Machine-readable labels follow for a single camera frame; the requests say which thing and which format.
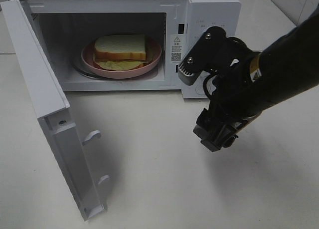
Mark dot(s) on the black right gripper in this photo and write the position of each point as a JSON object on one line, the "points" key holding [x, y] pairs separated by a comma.
{"points": [[235, 97]]}

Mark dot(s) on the round white door button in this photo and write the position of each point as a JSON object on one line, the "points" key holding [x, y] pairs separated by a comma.
{"points": [[200, 91]]}

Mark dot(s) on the pink round plate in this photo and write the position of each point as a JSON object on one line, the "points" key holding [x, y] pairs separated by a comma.
{"points": [[122, 70]]}

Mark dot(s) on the sandwich with lettuce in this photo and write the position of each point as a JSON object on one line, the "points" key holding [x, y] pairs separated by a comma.
{"points": [[117, 48]]}

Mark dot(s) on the white microwave door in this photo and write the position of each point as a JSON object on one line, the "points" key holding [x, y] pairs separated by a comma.
{"points": [[52, 108]]}

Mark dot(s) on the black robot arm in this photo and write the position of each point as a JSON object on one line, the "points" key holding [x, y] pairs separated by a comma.
{"points": [[286, 68]]}

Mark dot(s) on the white warning label sticker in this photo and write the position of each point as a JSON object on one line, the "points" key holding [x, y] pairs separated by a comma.
{"points": [[176, 47]]}

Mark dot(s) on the white microwave oven body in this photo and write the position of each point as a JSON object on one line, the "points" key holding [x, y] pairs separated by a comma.
{"points": [[67, 26]]}

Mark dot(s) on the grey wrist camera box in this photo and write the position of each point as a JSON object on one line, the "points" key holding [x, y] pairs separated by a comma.
{"points": [[201, 55]]}

